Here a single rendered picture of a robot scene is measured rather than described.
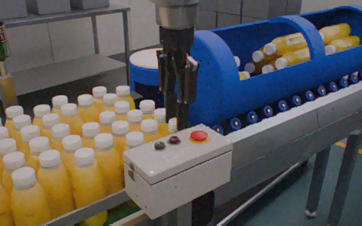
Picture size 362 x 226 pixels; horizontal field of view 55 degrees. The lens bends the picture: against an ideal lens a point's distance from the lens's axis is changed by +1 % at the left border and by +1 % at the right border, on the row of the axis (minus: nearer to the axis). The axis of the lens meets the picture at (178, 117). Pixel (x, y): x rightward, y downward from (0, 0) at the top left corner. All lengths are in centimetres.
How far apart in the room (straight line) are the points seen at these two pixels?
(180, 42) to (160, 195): 31
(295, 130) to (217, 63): 49
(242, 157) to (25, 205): 67
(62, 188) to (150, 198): 20
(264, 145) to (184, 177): 58
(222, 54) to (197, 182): 40
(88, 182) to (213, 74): 44
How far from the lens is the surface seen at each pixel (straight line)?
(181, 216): 76
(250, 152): 115
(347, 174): 202
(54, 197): 76
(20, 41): 422
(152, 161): 64
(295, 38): 133
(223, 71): 93
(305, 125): 135
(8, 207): 75
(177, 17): 70
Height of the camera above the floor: 145
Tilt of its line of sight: 26 degrees down
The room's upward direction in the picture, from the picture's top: straight up
